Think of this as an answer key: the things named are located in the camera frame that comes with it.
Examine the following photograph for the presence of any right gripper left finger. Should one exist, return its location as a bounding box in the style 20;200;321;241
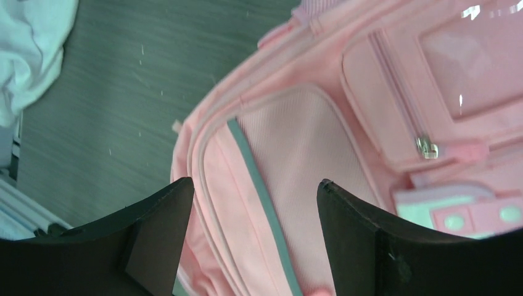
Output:
1;178;194;295

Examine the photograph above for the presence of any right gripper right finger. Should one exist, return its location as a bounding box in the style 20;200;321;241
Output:
317;179;522;295

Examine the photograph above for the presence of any pink student backpack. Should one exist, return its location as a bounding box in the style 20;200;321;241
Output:
171;0;522;295

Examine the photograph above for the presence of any white cloth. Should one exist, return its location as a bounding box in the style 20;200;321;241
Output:
1;0;78;127

